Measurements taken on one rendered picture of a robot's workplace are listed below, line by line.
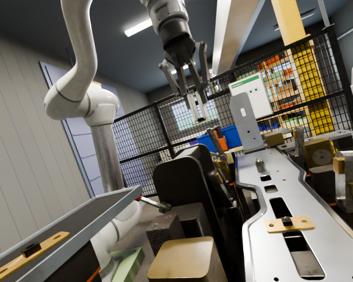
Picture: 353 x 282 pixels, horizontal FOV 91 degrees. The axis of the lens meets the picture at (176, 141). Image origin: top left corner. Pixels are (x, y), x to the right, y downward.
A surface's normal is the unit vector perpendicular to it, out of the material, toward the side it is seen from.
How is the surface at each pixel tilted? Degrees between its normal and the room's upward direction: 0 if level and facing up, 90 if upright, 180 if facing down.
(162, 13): 90
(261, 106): 90
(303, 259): 0
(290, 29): 90
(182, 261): 0
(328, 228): 0
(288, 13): 90
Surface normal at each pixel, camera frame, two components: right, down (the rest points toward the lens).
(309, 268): -0.33, -0.94
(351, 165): -0.31, 0.16
